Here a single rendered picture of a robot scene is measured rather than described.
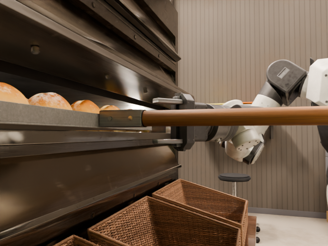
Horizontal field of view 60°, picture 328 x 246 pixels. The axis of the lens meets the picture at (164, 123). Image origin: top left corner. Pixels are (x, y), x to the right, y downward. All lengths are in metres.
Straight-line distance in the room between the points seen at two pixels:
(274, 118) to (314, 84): 0.52
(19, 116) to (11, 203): 0.43
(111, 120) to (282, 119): 0.30
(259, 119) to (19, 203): 0.62
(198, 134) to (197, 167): 4.02
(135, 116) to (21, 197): 0.43
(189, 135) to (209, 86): 4.05
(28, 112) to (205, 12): 4.67
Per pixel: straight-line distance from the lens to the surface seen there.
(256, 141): 0.72
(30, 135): 0.84
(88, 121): 0.54
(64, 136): 0.95
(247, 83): 4.59
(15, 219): 0.81
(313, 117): 0.49
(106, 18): 1.25
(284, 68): 1.05
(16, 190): 0.83
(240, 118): 0.49
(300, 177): 4.60
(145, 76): 1.17
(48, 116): 0.45
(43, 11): 0.72
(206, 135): 0.63
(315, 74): 0.99
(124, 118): 0.54
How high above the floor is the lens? 1.17
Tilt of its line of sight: 2 degrees up
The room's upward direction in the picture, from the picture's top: straight up
